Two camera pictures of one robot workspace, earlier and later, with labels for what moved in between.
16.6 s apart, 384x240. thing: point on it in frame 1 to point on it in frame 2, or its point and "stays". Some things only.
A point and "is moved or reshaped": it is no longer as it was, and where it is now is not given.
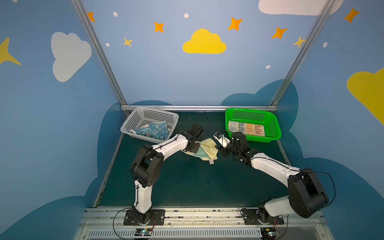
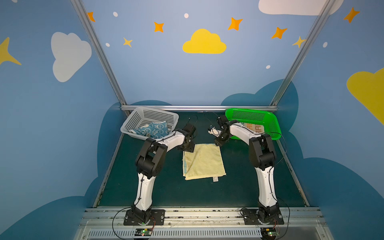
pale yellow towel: x=207 y=150 is moved or reshaped
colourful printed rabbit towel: x=247 y=128 stays
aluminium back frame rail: x=203 y=107 stays
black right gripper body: x=227 y=150 to x=220 y=140
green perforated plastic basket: x=259 y=126 stays
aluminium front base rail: x=105 y=223 stays
